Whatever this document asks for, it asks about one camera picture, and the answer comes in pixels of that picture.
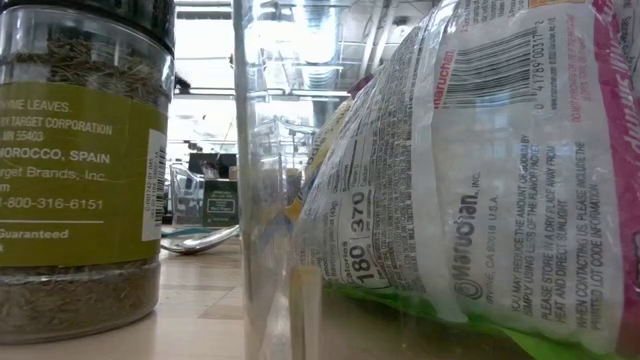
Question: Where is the blue silver snack packet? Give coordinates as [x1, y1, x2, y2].
[348, 73, 375, 99]

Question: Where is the silver metal spoon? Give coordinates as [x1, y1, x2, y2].
[159, 224, 241, 257]

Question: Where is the teal plastic spoon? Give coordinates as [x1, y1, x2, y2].
[160, 227, 214, 239]

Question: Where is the black lid thyme jar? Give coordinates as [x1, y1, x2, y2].
[0, 0, 177, 345]

